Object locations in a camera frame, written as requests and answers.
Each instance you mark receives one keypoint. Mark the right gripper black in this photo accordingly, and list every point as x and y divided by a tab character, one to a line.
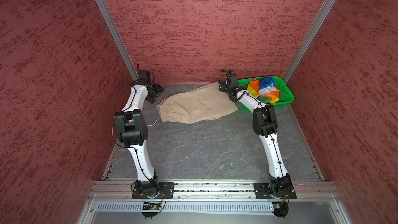
222	86

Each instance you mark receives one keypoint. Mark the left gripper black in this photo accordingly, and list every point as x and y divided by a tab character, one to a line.
159	89

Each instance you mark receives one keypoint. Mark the beige shorts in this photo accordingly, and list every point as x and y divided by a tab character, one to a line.
192	103

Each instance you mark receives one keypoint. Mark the green plastic basket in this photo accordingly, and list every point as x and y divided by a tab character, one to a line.
286	95

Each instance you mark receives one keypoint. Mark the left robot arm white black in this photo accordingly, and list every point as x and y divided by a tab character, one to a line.
131	129

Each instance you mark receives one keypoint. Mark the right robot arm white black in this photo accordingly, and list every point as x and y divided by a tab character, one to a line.
264	123

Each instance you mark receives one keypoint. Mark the multicolour shorts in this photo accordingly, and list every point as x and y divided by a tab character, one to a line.
264	90

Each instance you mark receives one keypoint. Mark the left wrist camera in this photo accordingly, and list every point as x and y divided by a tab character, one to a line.
145	75

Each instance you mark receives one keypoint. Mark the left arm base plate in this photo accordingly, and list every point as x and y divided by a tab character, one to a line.
164	190

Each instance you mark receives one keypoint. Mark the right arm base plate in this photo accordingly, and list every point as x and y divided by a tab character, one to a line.
272	191

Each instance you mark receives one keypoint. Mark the left circuit board with wires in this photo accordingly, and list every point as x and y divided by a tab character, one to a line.
150	210

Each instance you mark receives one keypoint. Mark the circuit board with wires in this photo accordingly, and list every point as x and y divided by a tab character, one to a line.
281	209
150	210

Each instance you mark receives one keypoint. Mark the slotted cable duct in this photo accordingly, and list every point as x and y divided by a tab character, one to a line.
192	207

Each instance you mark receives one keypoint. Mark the left aluminium corner post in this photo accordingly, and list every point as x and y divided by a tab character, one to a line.
106	14

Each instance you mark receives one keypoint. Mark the aluminium corner post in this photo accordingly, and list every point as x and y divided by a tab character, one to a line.
314	28
106	14

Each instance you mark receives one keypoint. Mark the right circuit board with wires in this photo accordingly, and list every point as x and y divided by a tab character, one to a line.
281	209

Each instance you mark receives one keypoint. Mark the right aluminium corner post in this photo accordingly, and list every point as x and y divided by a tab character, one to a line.
314	28

